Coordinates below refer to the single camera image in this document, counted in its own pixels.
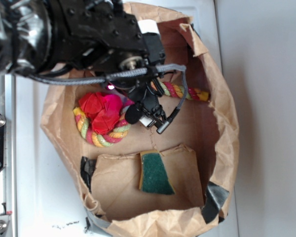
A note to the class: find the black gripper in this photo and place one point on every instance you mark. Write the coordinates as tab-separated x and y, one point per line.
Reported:
99	35

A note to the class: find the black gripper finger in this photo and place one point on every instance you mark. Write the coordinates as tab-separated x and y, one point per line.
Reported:
146	108

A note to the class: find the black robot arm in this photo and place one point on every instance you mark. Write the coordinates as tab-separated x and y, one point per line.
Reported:
25	45

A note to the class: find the crumpled red paper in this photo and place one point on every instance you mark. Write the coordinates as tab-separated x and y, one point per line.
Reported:
103	110

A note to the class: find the brown paper bag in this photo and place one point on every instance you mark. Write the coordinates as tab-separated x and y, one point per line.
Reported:
200	149

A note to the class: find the green and yellow sponge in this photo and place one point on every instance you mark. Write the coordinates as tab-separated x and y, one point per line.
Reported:
154	178

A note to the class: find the aluminium frame rail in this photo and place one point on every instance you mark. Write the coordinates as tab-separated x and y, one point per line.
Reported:
7	157

